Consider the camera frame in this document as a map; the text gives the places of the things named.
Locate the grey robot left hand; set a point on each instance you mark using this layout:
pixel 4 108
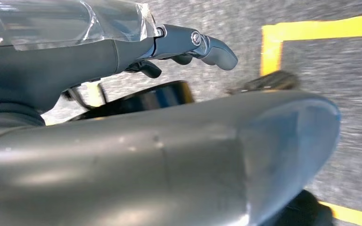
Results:
pixel 168 162

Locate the yellow floor tape square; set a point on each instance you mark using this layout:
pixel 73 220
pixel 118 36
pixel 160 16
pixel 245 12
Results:
pixel 356 216
pixel 271 46

